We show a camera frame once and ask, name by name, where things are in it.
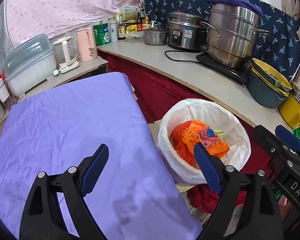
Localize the orange printed plastic bag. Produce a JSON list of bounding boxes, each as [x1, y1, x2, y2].
[[170, 120, 230, 169]]

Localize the white lined trash bin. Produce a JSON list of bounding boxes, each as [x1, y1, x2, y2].
[[158, 99, 251, 185]]

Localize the yellow electric pot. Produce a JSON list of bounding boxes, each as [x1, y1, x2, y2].
[[279, 82, 300, 129]]

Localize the pink perforated basket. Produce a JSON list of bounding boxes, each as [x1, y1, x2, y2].
[[278, 195, 292, 217]]

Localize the teal and yellow stacked basins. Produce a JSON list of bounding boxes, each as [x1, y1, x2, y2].
[[245, 58, 292, 109]]

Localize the black induction cooktop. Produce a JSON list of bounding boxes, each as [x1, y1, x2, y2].
[[196, 52, 247, 85]]

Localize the blue patterned cloth backdrop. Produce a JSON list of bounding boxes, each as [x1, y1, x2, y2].
[[144, 0, 300, 80]]

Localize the purple tablecloth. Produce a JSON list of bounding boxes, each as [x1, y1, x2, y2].
[[0, 72, 202, 239]]

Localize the large stainless steamer pot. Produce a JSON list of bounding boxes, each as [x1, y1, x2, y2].
[[200, 3, 270, 70]]

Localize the white cup holder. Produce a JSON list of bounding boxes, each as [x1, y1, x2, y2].
[[0, 78, 10, 102]]

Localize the silver rice cooker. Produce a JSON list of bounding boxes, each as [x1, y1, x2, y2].
[[168, 11, 206, 51]]

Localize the purple cloth on pot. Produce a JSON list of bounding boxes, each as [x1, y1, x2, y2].
[[203, 0, 264, 17]]

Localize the plastic dish drainer box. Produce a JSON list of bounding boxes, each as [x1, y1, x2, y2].
[[4, 34, 57, 98]]

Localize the small steel lidded pot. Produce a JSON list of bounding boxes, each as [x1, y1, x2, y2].
[[143, 27, 169, 46]]

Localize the white glass kettle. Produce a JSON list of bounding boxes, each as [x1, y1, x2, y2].
[[52, 36, 79, 76]]

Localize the pink electric kettle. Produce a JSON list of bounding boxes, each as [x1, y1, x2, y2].
[[76, 27, 97, 62]]

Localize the yellow oil bottle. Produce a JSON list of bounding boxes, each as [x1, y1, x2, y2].
[[142, 14, 151, 31]]

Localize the yellow labelled jar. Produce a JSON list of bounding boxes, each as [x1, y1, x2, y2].
[[124, 20, 138, 34]]

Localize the green tin can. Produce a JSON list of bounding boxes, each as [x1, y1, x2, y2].
[[93, 23, 110, 46]]

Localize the dark sauce bottle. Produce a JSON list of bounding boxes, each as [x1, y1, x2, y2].
[[117, 14, 126, 40]]

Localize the white box on shelf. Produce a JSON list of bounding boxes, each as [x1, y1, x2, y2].
[[120, 5, 139, 21]]

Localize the white slim bottle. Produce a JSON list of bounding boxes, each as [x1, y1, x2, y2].
[[109, 17, 118, 42]]

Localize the pink dotted curtain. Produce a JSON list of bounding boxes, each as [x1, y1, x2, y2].
[[6, 0, 142, 47]]

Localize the black power cable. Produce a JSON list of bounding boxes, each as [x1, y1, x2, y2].
[[163, 49, 203, 64]]

